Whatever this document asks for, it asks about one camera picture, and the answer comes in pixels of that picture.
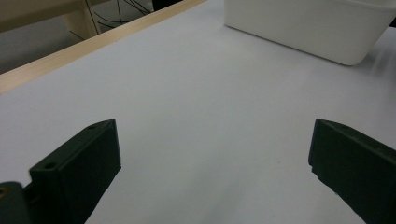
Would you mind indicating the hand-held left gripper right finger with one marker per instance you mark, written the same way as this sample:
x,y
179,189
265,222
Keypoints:
x,y
358,168

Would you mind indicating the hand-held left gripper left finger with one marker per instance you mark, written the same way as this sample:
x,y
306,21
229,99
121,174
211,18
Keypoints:
x,y
77,174

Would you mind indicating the white plastic bin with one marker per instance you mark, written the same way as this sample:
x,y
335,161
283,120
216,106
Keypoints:
x,y
311,28

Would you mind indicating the light wooden table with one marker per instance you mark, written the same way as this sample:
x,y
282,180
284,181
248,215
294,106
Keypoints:
x,y
62,57

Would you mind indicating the wooden shelf frame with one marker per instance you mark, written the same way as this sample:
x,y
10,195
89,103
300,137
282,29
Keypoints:
x,y
31,12

